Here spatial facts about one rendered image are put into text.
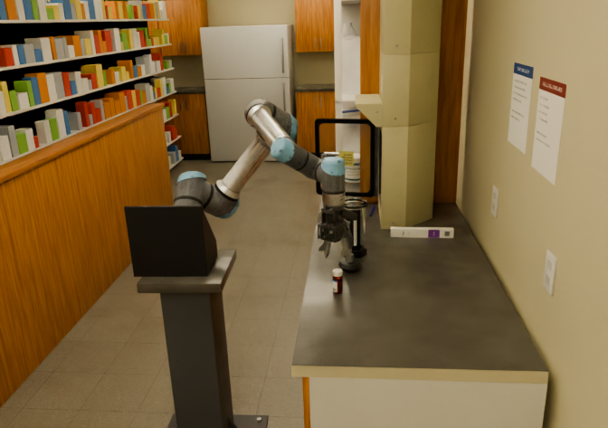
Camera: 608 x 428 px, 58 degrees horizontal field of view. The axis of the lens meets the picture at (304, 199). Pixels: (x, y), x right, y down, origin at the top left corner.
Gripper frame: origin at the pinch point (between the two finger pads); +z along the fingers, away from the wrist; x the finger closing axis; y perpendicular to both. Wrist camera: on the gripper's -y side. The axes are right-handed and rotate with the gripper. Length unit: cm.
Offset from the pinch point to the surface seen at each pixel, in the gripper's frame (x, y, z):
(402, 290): 18.7, -12.5, 13.7
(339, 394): 22.0, 36.8, 23.4
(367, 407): 29, 33, 27
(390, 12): -12, -63, -80
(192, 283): -50, 22, 14
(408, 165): -4, -68, -16
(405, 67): -6, -67, -58
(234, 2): -437, -463, -104
